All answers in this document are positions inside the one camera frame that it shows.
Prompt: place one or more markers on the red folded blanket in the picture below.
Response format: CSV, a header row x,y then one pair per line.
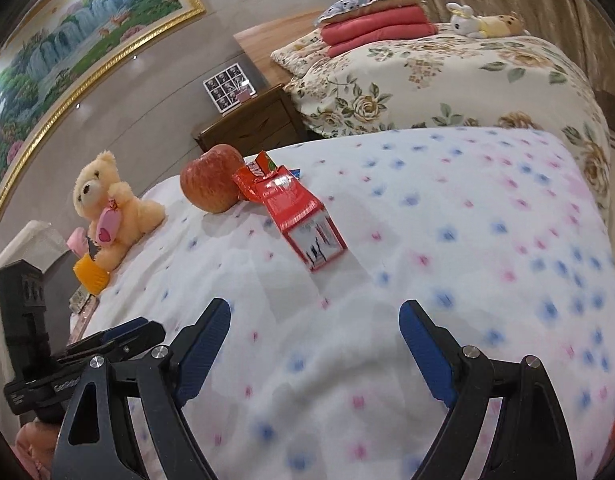
x,y
377,27

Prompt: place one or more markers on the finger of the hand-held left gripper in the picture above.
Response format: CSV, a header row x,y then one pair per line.
x,y
132,342
125,329

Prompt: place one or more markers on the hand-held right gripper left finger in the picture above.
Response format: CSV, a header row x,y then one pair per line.
x,y
202,350

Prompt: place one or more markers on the wooden nightstand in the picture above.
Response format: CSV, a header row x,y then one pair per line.
x,y
252,125

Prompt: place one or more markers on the person's left hand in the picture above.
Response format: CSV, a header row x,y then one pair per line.
x,y
35,437

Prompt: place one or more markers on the wooden headboard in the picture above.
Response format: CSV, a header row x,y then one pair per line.
x,y
272,45

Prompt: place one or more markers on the floral quilt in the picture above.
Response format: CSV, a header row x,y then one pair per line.
x,y
437,85

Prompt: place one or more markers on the blue dotted pillow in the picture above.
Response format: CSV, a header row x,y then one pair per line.
x,y
367,2

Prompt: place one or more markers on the white spotted blanket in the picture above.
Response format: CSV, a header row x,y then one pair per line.
x,y
387,260

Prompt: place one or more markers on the white bunny plush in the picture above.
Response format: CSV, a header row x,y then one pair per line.
x,y
465,22

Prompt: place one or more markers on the cream teddy bear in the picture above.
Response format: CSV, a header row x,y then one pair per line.
x,y
105,205

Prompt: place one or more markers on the photo collage frame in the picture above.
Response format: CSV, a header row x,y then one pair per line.
x,y
227,87

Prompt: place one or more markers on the red apple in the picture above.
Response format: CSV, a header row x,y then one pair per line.
x,y
210,180

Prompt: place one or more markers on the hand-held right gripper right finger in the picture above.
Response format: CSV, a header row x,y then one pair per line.
x,y
427,350

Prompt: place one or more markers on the gold framed landscape painting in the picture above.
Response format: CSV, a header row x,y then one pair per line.
x,y
72,45

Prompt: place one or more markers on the red carton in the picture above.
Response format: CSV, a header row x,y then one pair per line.
x,y
297,210

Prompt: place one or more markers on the orange cup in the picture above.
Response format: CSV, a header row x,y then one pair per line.
x,y
90,275

